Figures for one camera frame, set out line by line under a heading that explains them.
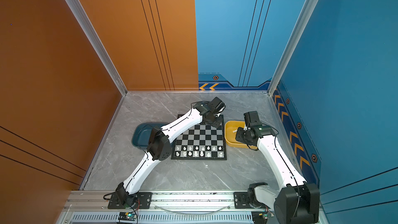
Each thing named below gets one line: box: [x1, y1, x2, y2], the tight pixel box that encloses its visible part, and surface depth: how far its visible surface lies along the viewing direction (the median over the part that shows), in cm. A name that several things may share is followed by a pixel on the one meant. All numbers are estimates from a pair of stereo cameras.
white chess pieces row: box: [175, 145, 223, 158], surface depth 89 cm
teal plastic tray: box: [131, 121, 167, 150], surface depth 96 cm
